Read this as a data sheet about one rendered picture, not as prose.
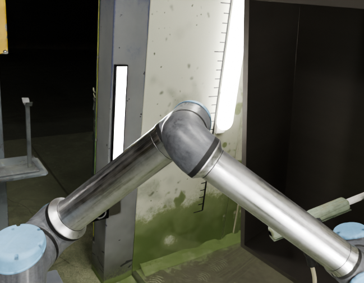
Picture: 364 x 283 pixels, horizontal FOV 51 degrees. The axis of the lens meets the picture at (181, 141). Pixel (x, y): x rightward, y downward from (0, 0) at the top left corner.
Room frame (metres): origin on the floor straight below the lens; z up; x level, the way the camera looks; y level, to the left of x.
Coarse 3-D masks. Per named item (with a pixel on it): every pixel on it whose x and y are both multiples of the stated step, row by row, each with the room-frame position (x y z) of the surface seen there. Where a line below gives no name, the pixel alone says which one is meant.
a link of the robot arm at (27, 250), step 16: (0, 240) 0.88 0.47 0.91; (16, 240) 0.89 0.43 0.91; (32, 240) 0.90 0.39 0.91; (48, 240) 0.96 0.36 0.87; (0, 256) 0.83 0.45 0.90; (16, 256) 0.84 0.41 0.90; (32, 256) 0.85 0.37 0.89; (48, 256) 0.92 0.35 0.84; (0, 272) 0.82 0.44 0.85; (16, 272) 0.82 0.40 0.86; (32, 272) 0.85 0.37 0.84
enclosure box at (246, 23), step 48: (288, 0) 1.34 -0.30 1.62; (336, 0) 1.22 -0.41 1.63; (288, 48) 1.70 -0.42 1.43; (336, 48) 1.60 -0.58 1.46; (288, 96) 1.75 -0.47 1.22; (336, 96) 1.61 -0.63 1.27; (288, 144) 1.81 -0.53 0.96; (336, 144) 1.62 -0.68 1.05; (288, 192) 1.83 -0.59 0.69; (336, 192) 1.62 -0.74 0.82
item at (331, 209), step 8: (336, 200) 1.26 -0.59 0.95; (344, 200) 1.25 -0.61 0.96; (352, 200) 1.26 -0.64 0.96; (360, 200) 1.27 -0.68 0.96; (312, 208) 1.25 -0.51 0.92; (320, 208) 1.24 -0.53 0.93; (328, 208) 1.23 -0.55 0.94; (336, 208) 1.23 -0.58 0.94; (344, 208) 1.24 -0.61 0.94; (320, 216) 1.21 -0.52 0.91; (328, 216) 1.22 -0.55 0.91; (336, 216) 1.23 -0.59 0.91; (272, 232) 1.17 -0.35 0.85; (312, 264) 1.19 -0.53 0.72
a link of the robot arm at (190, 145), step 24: (168, 120) 0.90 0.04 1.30; (192, 120) 0.88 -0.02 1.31; (168, 144) 0.86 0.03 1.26; (192, 144) 0.82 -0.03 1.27; (216, 144) 0.84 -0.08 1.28; (192, 168) 0.81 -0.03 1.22; (216, 168) 0.82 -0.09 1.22; (240, 168) 0.83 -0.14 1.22; (240, 192) 0.81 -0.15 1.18; (264, 192) 0.81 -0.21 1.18; (264, 216) 0.80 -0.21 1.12; (288, 216) 0.79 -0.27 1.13; (312, 216) 0.83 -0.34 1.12; (288, 240) 0.80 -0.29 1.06; (312, 240) 0.78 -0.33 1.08; (336, 240) 0.79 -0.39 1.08; (336, 264) 0.77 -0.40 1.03; (360, 264) 0.77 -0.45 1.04
